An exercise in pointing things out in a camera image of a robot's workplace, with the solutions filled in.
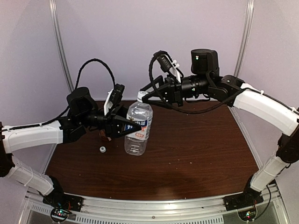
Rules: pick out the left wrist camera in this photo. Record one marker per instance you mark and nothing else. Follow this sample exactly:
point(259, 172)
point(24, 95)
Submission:
point(114, 97)

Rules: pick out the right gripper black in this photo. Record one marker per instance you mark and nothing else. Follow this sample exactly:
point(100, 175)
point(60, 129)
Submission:
point(173, 92)

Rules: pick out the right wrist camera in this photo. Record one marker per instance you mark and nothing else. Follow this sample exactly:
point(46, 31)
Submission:
point(168, 65)

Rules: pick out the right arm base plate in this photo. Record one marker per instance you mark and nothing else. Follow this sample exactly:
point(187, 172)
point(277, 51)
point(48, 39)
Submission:
point(245, 204)

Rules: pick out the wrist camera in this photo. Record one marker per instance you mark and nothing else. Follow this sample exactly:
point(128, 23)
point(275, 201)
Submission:
point(168, 65)
point(114, 97)

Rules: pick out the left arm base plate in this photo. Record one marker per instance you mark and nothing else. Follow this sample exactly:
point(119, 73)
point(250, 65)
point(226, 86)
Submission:
point(63, 207)

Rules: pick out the aluminium corner post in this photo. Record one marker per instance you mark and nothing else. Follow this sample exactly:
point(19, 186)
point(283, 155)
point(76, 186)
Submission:
point(245, 36)
point(60, 46)

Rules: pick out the left aluminium corner post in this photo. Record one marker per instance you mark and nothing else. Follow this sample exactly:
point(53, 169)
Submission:
point(60, 46)

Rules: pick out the white water bottle cap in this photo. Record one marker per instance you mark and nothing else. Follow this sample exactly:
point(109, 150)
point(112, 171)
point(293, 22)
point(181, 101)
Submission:
point(140, 95)

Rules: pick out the right aluminium corner post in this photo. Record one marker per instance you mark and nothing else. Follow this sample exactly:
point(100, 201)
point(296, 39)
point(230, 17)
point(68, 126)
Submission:
point(245, 36)

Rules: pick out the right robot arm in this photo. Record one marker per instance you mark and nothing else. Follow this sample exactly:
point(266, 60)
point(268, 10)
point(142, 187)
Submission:
point(234, 92)

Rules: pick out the front aluminium rail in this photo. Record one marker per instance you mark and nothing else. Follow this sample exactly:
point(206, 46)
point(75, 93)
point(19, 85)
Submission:
point(207, 210)

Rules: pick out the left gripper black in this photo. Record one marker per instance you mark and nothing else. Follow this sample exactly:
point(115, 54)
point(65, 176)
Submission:
point(113, 125)

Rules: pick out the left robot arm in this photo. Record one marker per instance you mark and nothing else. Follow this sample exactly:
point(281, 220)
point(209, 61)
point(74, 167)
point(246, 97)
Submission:
point(82, 113)

